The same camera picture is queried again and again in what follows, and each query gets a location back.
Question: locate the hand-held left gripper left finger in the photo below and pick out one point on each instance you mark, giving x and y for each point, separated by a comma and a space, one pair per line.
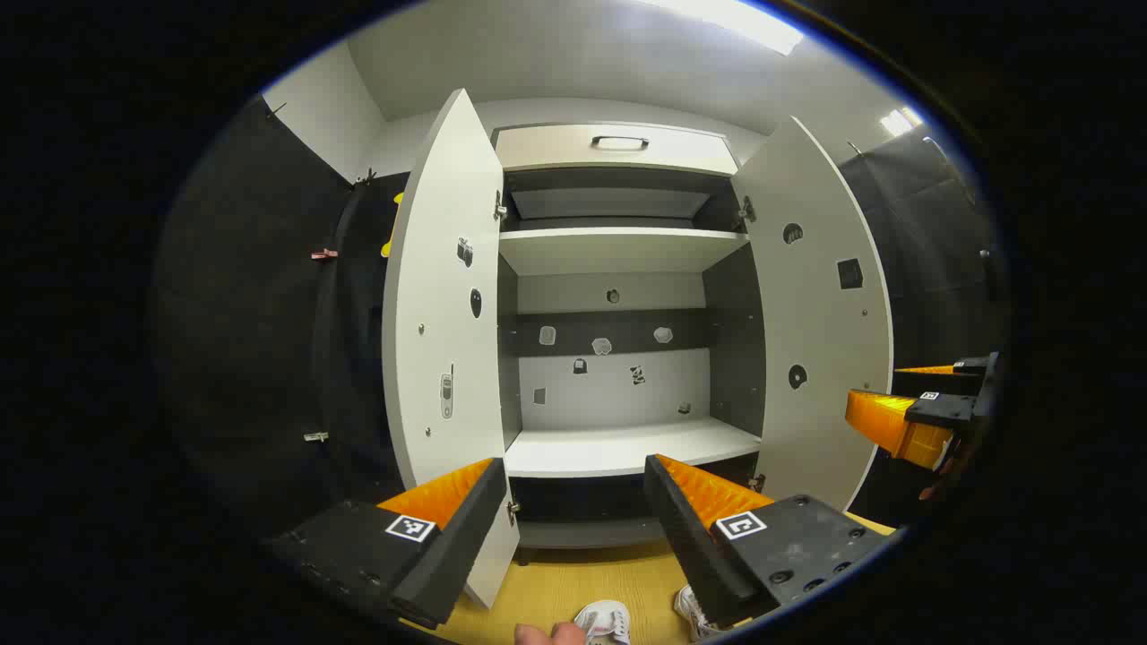
448, 555

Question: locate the black clip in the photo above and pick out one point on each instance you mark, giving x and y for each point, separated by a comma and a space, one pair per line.
276, 110
364, 177

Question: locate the ceiling light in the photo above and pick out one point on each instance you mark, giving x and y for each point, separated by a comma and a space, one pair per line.
901, 121

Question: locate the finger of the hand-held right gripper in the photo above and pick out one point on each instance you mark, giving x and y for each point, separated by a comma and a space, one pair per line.
941, 410
970, 365

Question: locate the white canvas shoe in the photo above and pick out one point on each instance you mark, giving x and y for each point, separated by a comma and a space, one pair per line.
688, 605
605, 618

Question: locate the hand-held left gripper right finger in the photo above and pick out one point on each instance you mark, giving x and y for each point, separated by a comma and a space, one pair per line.
685, 546

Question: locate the white shoe cabinet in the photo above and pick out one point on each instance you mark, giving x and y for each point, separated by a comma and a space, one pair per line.
618, 394

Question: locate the white cabinet door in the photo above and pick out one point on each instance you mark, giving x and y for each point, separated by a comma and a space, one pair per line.
824, 322
439, 313

